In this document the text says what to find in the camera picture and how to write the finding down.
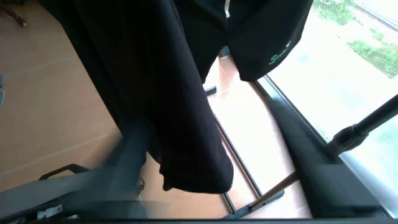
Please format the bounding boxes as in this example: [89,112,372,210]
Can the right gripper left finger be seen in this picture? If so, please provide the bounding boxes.
[73,119,155,218]

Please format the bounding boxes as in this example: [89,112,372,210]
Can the black clothes rack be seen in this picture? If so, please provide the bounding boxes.
[203,46,398,218]

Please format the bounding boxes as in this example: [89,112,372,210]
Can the black garment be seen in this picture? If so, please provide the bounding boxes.
[39,0,234,194]

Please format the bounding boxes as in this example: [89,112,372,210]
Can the dark wooden stand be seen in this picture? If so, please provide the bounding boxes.
[0,0,28,27]

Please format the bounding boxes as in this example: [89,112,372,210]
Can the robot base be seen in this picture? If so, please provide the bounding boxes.
[0,163,147,220]

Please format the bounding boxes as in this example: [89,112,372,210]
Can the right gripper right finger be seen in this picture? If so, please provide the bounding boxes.
[266,96,388,218]

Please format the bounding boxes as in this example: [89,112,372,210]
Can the black drawstring shorts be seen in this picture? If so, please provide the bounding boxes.
[174,0,314,83]

